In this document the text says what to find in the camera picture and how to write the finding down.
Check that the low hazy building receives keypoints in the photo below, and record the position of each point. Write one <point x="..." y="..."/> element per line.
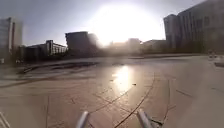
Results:
<point x="146" y="46"/>

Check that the dark block building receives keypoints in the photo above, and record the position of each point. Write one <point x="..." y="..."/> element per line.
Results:
<point x="80" y="42"/>

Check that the robot's own part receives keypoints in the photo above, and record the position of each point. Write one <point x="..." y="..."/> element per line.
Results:
<point x="82" y="120"/>
<point x="144" y="120"/>

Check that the low long building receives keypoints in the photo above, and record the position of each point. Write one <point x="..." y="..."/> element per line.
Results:
<point x="45" y="50"/>

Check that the tall grey building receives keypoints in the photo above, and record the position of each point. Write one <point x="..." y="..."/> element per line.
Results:
<point x="196" y="28"/>

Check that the tall pale building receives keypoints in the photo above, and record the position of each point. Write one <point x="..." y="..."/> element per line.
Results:
<point x="8" y="36"/>

